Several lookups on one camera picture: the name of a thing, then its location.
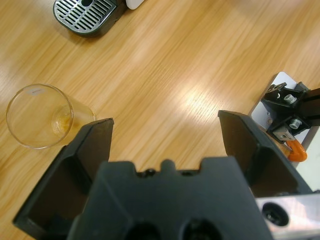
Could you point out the dark camera mount post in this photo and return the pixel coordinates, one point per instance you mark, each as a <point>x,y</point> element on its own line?
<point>307,105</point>

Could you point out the white capsule coffee machine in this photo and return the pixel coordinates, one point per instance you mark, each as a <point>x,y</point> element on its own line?
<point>133,3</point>

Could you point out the drip tray with metal grille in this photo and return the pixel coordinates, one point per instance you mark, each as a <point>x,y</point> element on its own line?
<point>82,20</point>

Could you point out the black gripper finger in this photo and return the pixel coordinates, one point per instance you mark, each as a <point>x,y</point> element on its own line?
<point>50,195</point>
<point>265,170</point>

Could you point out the clear drinking glass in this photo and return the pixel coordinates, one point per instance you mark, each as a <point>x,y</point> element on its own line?
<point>32,120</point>

